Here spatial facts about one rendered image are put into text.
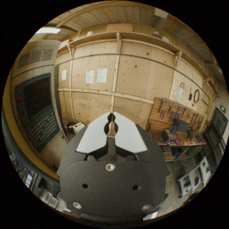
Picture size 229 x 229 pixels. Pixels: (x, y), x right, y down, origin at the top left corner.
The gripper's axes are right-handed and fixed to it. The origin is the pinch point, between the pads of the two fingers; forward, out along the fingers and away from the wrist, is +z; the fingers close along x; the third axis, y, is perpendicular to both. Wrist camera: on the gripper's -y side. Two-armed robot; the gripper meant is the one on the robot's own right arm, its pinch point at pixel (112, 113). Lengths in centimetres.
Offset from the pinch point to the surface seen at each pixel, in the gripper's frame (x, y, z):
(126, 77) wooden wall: 25, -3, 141
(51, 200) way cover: -78, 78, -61
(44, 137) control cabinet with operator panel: -73, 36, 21
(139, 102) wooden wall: 51, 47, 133
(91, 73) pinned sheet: -49, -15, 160
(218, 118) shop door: 372, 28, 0
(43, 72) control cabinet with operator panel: -64, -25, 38
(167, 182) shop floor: 119, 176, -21
